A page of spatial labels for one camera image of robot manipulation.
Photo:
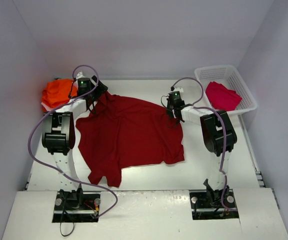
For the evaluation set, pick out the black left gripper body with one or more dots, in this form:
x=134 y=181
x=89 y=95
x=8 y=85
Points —
x=98 y=86

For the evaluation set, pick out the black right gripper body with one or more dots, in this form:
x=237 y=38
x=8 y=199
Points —
x=176 y=111

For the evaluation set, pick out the dark red t shirt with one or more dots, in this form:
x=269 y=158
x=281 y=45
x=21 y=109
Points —
x=127 y=132

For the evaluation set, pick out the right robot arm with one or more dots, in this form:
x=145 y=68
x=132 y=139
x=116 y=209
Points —
x=219 y=138

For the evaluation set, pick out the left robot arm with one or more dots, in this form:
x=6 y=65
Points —
x=58 y=128

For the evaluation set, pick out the orange folded t shirt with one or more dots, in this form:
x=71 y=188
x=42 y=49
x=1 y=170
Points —
x=57 y=91

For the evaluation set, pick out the pink folded t shirt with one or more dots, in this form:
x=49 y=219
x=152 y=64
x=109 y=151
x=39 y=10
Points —
x=45 y=107

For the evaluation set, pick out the red t shirt in basket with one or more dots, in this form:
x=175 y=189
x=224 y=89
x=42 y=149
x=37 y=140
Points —
x=222 y=98

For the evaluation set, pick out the white plastic basket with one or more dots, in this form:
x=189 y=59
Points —
x=228 y=76

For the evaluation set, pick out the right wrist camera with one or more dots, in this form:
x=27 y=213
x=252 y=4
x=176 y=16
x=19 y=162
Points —
x=177 y=89

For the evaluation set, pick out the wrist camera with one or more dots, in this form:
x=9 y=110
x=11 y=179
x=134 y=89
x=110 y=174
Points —
x=177 y=89
x=79 y=75

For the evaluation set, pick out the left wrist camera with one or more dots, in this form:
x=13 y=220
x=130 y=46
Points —
x=79 y=75

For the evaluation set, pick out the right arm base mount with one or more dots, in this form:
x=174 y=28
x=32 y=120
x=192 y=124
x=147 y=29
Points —
x=209 y=204

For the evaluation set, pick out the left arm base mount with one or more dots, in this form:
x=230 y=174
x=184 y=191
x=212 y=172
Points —
x=76 y=206

